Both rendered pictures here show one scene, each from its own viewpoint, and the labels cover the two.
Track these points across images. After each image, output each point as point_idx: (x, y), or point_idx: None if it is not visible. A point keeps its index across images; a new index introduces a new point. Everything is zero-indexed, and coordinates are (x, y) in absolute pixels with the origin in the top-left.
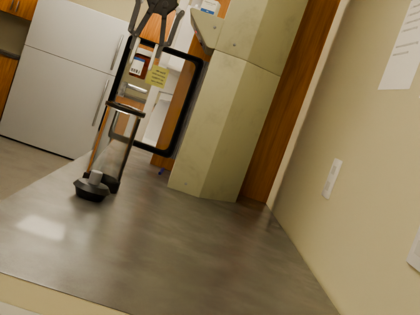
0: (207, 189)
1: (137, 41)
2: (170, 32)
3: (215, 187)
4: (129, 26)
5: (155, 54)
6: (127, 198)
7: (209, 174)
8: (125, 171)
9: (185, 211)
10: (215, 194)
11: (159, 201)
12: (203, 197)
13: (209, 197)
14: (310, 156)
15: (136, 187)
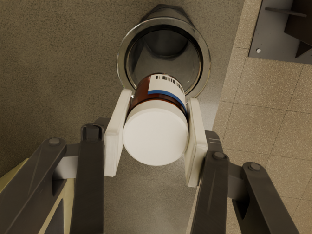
0: (12, 172)
1: (198, 136)
2: (42, 178)
3: (1, 181)
4: (267, 178)
5: (113, 114)
6: (123, 13)
7: (5, 183)
8: (133, 180)
9: (39, 42)
10: (2, 178)
11: (78, 57)
12: (20, 163)
13: (11, 170)
14: None
15: (114, 100)
